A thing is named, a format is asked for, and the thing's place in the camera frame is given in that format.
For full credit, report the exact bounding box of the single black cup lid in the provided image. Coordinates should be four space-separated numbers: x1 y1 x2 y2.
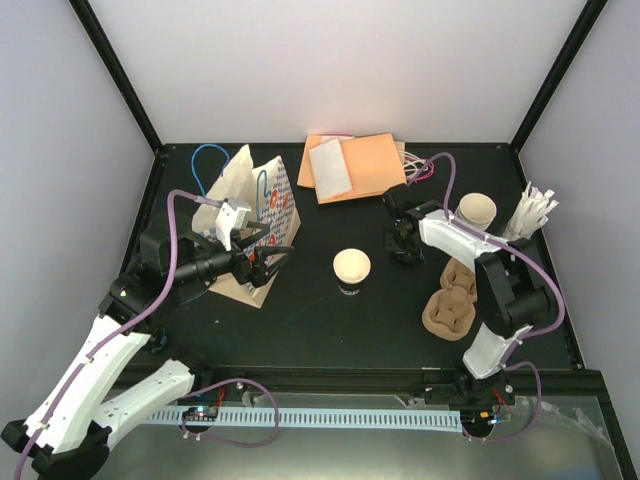
391 250 423 268

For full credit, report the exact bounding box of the blue checkered paper bag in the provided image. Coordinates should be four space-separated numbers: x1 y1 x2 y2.
190 143 302 308

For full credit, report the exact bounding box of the black sleeved paper cup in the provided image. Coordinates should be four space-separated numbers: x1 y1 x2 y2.
332 248 371 296

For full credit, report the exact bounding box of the stack of paper cups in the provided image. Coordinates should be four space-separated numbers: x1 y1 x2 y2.
454 192 497 231

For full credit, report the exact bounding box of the brown cardboard cup carrier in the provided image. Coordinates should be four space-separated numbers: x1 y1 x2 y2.
422 258 477 342

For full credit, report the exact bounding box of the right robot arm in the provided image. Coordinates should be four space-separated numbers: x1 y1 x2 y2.
382 184 566 403

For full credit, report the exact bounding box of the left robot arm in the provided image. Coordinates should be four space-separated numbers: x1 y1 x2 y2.
1 213 294 479

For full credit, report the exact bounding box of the stack of orange paper bags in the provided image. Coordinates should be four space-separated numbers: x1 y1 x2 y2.
297 133 408 204

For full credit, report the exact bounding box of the jar of wrapped straws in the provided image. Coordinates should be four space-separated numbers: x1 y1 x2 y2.
502 182 559 241

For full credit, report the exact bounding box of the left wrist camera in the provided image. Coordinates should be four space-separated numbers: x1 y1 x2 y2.
215 198 252 251

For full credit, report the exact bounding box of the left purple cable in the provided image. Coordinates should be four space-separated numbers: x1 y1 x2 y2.
12 189 224 480

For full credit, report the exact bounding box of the white slotted cable duct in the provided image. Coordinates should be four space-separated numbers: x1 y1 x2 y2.
144 406 463 433

